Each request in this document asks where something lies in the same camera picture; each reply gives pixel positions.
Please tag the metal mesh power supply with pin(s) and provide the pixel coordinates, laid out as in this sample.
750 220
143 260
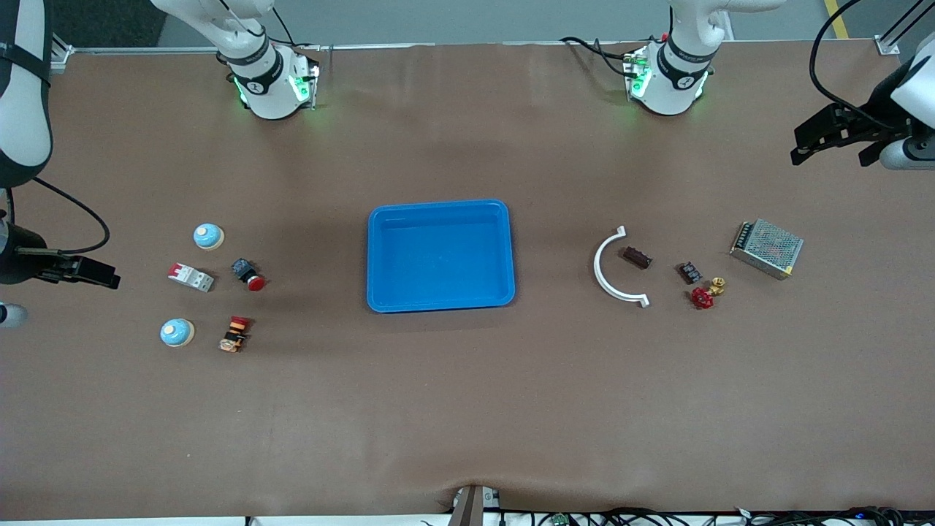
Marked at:
767 248

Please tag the brown table mat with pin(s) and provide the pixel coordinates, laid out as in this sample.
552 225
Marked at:
467 402

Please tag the blue plastic tray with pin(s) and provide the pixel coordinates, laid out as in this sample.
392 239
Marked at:
438 256

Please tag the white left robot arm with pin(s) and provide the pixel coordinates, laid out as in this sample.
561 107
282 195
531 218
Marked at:
672 80

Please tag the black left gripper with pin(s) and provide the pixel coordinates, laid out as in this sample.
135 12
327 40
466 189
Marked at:
874 121

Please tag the light blue desk bell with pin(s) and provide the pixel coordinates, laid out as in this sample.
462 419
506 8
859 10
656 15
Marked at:
177 333
208 236

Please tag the white curved plastic bracket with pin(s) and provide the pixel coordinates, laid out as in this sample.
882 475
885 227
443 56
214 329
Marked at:
597 264

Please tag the red orange push button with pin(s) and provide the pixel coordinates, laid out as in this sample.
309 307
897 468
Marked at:
235 334

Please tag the white red circuit breaker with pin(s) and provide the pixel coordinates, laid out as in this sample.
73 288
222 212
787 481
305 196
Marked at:
191 277

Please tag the yellow floor tape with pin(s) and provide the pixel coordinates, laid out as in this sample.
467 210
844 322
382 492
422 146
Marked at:
838 20

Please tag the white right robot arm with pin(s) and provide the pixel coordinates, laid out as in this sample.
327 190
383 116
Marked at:
270 88

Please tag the brass valve red handwheel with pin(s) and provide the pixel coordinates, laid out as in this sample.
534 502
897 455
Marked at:
702 297

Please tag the red button blue black base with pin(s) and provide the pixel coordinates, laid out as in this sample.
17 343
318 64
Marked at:
254 283

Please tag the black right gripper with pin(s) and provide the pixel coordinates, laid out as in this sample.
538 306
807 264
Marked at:
16 263

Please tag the grey metal table clamp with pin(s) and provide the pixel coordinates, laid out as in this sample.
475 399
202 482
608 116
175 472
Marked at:
471 508

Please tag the dark brown cylindrical capacitor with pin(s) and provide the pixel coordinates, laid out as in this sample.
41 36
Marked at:
638 258
690 273

